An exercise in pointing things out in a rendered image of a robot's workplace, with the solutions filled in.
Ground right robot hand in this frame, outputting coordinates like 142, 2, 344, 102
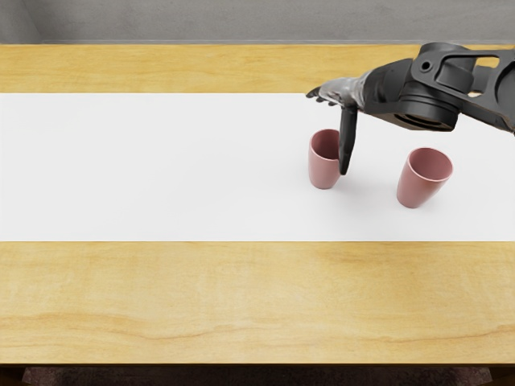
305, 76, 368, 176

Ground pink cup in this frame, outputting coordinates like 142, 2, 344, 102
308, 129, 342, 191
396, 147, 454, 209

